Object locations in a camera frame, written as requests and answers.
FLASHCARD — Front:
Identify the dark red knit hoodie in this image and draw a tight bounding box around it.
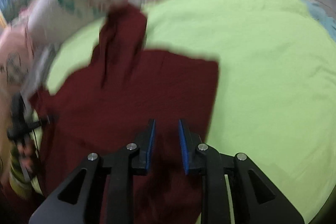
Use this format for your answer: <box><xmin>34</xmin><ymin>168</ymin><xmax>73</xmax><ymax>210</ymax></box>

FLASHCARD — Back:
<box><xmin>30</xmin><ymin>5</ymin><xmax>219</xmax><ymax>223</ymax></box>

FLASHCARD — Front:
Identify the person's left hand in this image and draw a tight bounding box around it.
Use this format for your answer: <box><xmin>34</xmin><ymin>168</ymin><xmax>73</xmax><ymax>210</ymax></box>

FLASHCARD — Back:
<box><xmin>17</xmin><ymin>142</ymin><xmax>35</xmax><ymax>174</ymax></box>

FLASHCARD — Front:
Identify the folded grey garment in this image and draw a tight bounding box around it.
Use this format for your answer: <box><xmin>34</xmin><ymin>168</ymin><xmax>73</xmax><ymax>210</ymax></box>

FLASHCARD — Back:
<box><xmin>21</xmin><ymin>43</ymin><xmax>60</xmax><ymax>102</ymax></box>

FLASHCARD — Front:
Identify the light green bed sheet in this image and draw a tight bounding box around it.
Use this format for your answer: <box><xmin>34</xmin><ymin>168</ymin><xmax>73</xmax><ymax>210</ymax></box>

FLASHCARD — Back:
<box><xmin>59</xmin><ymin>0</ymin><xmax>335</xmax><ymax>223</ymax></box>

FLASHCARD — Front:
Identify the light blue patterned bedding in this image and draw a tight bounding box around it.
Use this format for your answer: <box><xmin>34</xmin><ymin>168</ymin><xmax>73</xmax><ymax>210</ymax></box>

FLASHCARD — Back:
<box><xmin>301</xmin><ymin>0</ymin><xmax>336</xmax><ymax>41</ymax></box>

